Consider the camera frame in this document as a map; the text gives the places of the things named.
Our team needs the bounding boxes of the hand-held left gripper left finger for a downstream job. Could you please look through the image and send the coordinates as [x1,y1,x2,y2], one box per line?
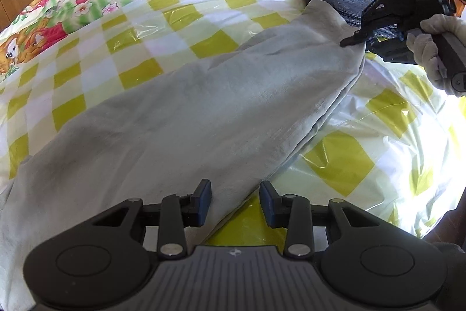
[93,180,212,258]

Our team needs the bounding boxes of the yellow white checked plastic sheet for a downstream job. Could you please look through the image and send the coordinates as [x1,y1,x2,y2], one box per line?
[0,0,466,249]

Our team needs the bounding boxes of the light grey pants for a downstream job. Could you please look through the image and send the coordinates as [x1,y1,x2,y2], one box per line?
[0,0,368,301]

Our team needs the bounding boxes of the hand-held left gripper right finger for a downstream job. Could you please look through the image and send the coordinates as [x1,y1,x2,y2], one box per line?
[259,181,377,258]

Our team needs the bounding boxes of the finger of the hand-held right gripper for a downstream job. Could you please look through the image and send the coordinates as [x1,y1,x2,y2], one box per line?
[340,25,384,48]
[365,37,417,65]

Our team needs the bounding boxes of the person's right hand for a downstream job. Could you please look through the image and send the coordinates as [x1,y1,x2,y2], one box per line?
[407,14,466,98]

